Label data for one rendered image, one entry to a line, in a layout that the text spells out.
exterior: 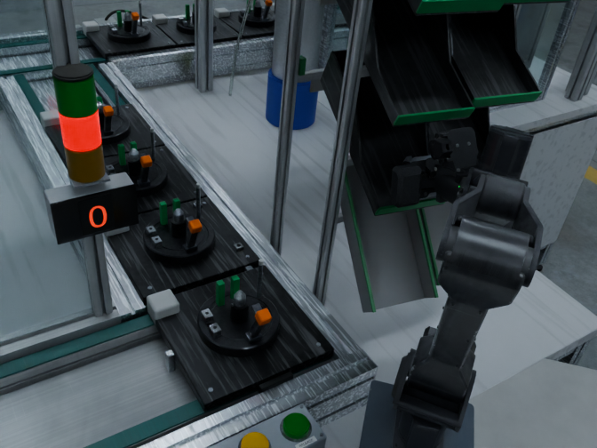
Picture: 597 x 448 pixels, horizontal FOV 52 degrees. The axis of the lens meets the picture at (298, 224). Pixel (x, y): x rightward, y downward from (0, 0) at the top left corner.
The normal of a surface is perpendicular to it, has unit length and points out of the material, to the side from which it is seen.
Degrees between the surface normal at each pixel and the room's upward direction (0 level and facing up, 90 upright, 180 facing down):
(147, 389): 0
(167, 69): 90
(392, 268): 45
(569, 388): 0
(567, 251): 0
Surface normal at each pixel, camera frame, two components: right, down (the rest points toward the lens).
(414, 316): 0.09, -0.80
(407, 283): 0.32, -0.14
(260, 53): 0.53, 0.55
